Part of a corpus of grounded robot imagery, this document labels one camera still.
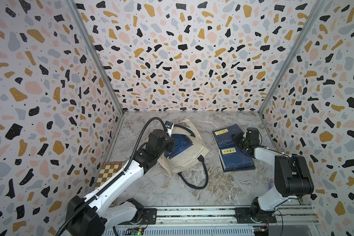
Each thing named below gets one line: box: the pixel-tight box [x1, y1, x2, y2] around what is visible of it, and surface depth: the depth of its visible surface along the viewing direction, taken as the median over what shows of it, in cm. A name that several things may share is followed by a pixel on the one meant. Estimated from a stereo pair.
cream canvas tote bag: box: [158, 118, 211, 175], surface depth 97 cm
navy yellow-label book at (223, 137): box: [211, 123, 245, 149], surface depth 102 cm
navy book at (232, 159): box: [218, 146, 256, 173], surface depth 92 cm
